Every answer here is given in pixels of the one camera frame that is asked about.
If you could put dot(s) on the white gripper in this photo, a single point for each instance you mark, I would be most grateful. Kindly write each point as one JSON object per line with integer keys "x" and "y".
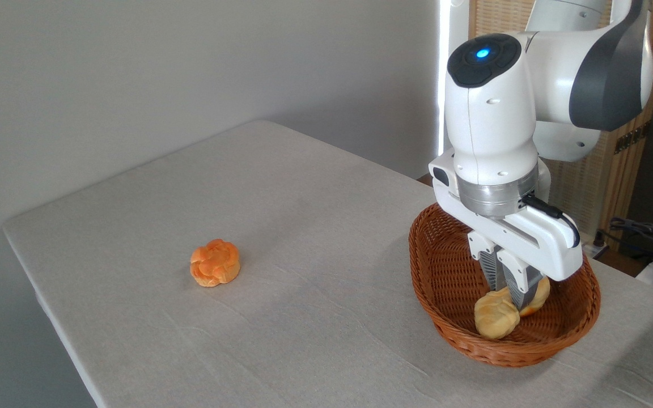
{"x": 547, "y": 243}

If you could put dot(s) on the pale braided bread loaf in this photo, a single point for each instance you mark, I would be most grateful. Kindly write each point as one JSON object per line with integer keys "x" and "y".
{"x": 496, "y": 317}

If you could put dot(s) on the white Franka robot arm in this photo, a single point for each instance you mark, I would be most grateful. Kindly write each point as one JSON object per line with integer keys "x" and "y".
{"x": 491, "y": 113}

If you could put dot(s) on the brown wicker basket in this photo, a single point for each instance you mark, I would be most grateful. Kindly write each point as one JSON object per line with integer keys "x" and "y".
{"x": 445, "y": 272}

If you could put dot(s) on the white power strip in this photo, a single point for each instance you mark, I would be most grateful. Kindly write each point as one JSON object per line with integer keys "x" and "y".
{"x": 594, "y": 249}

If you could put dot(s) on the dark brown wooden furniture piece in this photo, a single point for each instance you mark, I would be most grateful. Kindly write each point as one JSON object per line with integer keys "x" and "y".
{"x": 424, "y": 180}

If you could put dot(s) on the grey tablecloth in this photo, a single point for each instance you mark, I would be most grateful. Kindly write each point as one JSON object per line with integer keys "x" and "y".
{"x": 326, "y": 317}

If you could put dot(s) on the dark metal screen hinge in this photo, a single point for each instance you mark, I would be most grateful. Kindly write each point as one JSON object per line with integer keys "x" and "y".
{"x": 632, "y": 140}

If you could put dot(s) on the orange round bun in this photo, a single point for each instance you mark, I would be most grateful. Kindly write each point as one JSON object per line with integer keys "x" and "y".
{"x": 215, "y": 263}

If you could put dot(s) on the white vertical frame strip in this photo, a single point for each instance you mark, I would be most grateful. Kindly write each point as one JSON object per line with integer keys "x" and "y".
{"x": 457, "y": 22}

